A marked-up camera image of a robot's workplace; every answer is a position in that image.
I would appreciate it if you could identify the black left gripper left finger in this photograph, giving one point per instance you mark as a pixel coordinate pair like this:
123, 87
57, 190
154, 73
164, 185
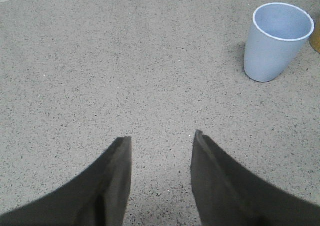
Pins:
96, 197

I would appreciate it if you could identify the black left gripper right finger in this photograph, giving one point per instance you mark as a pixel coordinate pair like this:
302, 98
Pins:
227, 194

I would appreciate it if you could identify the blue plastic cup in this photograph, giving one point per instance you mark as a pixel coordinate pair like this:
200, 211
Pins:
277, 34

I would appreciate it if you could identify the bamboo cylinder holder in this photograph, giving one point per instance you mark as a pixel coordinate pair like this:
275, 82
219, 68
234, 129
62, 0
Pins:
314, 39

